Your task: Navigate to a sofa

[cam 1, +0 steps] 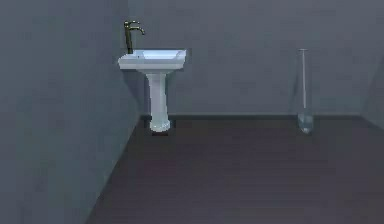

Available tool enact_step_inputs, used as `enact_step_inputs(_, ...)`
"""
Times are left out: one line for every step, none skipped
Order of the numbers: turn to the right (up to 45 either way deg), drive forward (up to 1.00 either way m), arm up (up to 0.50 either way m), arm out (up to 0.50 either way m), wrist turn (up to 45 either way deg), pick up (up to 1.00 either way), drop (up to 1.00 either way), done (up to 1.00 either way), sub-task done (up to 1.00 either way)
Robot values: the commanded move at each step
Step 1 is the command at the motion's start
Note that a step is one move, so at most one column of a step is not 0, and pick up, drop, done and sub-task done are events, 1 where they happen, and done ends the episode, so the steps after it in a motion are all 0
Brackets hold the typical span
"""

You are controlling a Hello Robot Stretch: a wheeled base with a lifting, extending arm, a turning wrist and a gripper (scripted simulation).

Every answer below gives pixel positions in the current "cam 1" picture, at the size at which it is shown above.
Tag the tall clear glass vase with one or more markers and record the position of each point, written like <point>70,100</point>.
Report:
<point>304,121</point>

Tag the dark brass faucet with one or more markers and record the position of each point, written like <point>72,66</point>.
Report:
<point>128,38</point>

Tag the white pedestal sink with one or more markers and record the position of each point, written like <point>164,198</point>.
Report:
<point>158,93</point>

